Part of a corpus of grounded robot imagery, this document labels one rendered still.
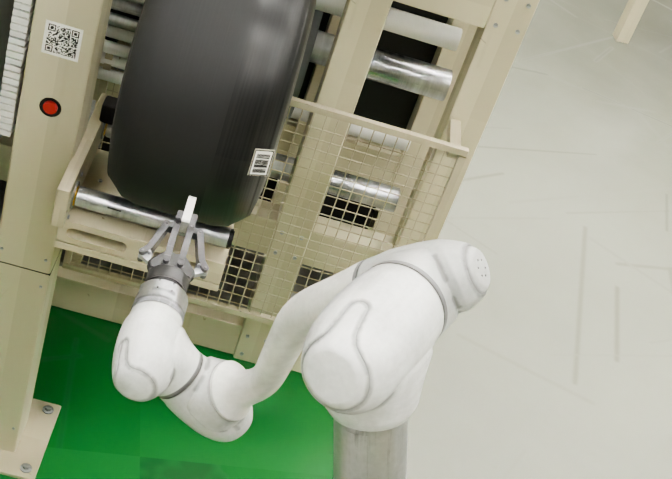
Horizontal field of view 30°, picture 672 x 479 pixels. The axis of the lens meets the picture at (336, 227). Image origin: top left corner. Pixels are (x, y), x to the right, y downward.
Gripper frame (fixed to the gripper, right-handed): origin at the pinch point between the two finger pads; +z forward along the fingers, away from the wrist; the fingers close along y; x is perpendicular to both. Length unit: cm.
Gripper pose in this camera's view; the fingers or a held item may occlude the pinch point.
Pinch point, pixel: (187, 214)
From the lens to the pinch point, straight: 232.2
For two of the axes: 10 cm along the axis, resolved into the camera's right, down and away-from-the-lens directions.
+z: 1.2, -6.8, 7.2
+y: -9.6, -2.7, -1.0
